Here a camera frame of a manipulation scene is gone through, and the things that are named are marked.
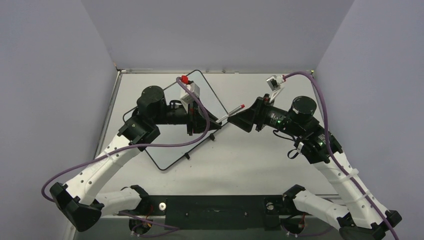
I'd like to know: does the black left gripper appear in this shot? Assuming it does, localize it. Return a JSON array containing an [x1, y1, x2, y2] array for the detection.
[[153, 97, 222, 137]]

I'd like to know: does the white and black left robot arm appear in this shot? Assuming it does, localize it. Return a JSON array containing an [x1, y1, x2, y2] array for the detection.
[[49, 85, 222, 232]]

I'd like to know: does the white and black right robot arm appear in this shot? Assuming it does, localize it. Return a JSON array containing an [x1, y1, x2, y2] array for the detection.
[[228, 95, 402, 240]]

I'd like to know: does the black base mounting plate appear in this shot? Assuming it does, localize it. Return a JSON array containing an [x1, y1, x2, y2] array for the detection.
[[124, 195, 303, 231]]

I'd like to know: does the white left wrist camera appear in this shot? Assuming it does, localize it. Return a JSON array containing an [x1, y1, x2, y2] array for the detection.
[[179, 82, 201, 104]]

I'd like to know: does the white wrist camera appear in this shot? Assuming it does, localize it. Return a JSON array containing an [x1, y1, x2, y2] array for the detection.
[[266, 74, 286, 103], [179, 82, 201, 104]]

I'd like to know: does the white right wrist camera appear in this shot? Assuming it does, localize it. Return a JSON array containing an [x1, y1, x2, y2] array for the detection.
[[266, 74, 286, 103]]

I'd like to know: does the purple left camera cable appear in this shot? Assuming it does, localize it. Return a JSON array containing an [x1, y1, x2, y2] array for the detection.
[[41, 76, 212, 203]]

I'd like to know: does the purple camera cable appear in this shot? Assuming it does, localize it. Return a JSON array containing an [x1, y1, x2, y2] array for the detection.
[[41, 76, 212, 203], [283, 71, 401, 240]]

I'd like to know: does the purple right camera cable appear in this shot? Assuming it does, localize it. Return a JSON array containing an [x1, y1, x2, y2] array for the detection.
[[283, 71, 401, 240]]

